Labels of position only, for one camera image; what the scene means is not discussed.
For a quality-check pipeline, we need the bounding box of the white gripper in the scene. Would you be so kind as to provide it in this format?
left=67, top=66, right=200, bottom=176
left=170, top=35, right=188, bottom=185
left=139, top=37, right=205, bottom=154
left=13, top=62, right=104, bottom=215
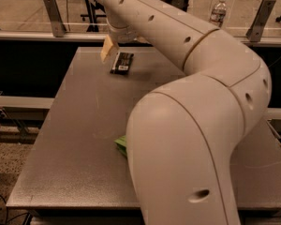
left=100, top=18, right=137, bottom=62

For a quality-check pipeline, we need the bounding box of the black rxbar chocolate bar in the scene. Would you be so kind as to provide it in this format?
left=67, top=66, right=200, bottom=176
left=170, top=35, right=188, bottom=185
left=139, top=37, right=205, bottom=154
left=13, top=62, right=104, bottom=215
left=111, top=52, right=134, bottom=75

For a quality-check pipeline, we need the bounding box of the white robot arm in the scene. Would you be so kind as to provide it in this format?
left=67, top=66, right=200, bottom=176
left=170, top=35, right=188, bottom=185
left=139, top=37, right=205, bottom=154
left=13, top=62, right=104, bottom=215
left=97, top=0, right=272, bottom=225

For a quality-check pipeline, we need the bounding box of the black chair base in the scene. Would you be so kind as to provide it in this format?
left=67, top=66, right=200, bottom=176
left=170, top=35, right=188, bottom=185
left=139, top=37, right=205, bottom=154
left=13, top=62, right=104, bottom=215
left=81, top=0, right=106, bottom=32

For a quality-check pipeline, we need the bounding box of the green dang chips bag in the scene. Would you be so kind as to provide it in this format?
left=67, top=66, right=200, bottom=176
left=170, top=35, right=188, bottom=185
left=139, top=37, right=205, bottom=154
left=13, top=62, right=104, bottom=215
left=114, top=136, right=127, bottom=157

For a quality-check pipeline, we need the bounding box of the clear plastic water bottle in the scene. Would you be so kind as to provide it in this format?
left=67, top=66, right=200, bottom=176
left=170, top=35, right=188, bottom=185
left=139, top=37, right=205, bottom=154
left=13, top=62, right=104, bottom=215
left=209, top=0, right=227, bottom=27

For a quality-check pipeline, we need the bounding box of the left metal bracket post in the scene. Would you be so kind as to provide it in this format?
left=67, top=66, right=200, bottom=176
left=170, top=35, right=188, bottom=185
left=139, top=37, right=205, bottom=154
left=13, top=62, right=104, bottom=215
left=43, top=0, right=66, bottom=38

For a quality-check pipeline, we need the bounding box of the metal bracket post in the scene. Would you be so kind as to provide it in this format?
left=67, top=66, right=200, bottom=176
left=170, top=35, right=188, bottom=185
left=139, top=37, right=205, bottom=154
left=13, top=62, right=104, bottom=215
left=43, top=0, right=66, bottom=38
left=246, top=0, right=276, bottom=42

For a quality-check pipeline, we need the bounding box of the metal rail barrier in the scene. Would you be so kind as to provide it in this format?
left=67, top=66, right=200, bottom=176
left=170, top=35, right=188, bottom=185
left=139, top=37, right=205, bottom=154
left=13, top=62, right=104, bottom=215
left=0, top=30, right=281, bottom=47

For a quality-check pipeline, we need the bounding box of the right metal bracket post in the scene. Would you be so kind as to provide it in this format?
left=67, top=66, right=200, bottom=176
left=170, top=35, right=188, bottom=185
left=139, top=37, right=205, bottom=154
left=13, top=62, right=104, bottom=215
left=246, top=0, right=276, bottom=42

